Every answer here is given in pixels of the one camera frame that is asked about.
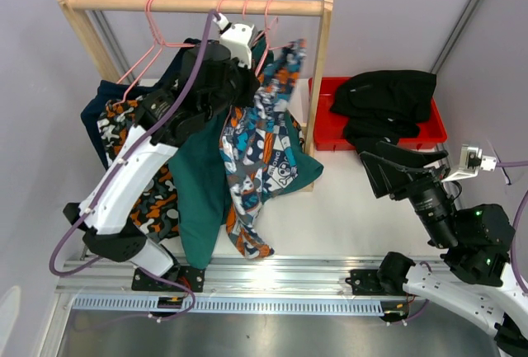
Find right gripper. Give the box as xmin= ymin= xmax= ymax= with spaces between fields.
xmin=356 ymin=141 xmax=458 ymax=247

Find blue patterned shorts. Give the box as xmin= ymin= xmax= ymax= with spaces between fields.
xmin=219 ymin=39 xmax=306 ymax=259

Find black shorts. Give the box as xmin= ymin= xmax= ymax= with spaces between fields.
xmin=330 ymin=70 xmax=436 ymax=153

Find pink hanger camouflage shorts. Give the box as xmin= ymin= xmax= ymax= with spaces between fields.
xmin=122 ymin=0 xmax=232 ymax=102

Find orange camouflage shorts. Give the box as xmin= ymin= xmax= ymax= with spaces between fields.
xmin=97 ymin=97 xmax=179 ymax=241

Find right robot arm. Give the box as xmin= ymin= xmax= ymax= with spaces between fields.
xmin=356 ymin=140 xmax=527 ymax=356

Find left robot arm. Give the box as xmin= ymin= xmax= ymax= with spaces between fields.
xmin=63 ymin=38 xmax=257 ymax=291

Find pink hanger far left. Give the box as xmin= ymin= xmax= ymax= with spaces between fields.
xmin=116 ymin=0 xmax=195 ymax=86

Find navy blue shorts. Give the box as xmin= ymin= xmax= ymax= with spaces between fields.
xmin=80 ymin=48 xmax=188 ymax=169

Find red plastic tray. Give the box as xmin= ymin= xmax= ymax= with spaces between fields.
xmin=313 ymin=77 xmax=447 ymax=152

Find wooden clothes rack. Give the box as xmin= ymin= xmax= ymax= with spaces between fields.
xmin=56 ymin=0 xmax=334 ymax=193

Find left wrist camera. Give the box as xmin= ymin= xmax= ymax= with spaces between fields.
xmin=214 ymin=13 xmax=257 ymax=68

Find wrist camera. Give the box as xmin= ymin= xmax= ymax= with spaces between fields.
xmin=214 ymin=13 xmax=257 ymax=68
xmin=443 ymin=143 xmax=498 ymax=182

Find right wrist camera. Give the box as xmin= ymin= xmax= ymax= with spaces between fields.
xmin=443 ymin=143 xmax=498 ymax=182

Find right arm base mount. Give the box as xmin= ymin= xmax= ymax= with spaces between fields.
xmin=345 ymin=269 xmax=391 ymax=296

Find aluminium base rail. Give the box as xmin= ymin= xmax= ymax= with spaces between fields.
xmin=55 ymin=256 xmax=383 ymax=298

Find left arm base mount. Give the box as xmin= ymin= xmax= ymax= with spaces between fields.
xmin=131 ymin=265 xmax=205 ymax=293

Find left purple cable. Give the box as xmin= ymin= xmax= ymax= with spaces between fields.
xmin=48 ymin=9 xmax=222 ymax=322

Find slotted cable duct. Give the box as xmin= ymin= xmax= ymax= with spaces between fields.
xmin=72 ymin=294 xmax=384 ymax=317

